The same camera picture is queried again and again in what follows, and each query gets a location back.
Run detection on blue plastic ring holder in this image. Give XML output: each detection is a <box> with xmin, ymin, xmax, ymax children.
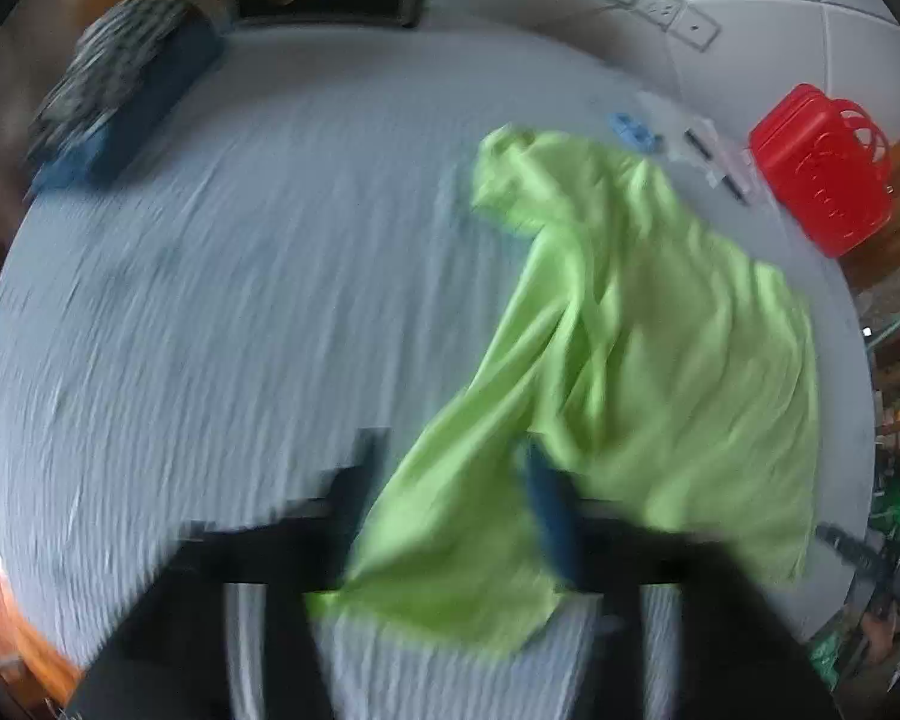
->
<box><xmin>610</xmin><ymin>112</ymin><xmax>662</xmax><ymax>154</ymax></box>

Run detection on white wall socket panel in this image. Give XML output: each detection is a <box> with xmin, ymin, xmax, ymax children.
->
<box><xmin>606</xmin><ymin>0</ymin><xmax>722</xmax><ymax>52</ymax></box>

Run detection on lime green shirt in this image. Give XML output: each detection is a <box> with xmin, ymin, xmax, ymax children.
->
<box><xmin>323</xmin><ymin>125</ymin><xmax>821</xmax><ymax>653</ymax></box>

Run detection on black pen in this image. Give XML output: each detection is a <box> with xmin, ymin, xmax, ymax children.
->
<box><xmin>683</xmin><ymin>128</ymin><xmax>748</xmax><ymax>205</ymax></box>

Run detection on light blue bed sheet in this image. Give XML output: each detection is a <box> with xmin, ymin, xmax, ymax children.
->
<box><xmin>0</xmin><ymin>26</ymin><xmax>873</xmax><ymax>718</ymax></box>

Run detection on red plastic basket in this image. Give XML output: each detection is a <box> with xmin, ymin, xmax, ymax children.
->
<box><xmin>748</xmin><ymin>83</ymin><xmax>893</xmax><ymax>259</ymax></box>

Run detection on white paper sheets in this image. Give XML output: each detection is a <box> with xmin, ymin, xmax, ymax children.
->
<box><xmin>637</xmin><ymin>89</ymin><xmax>772</xmax><ymax>206</ymax></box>

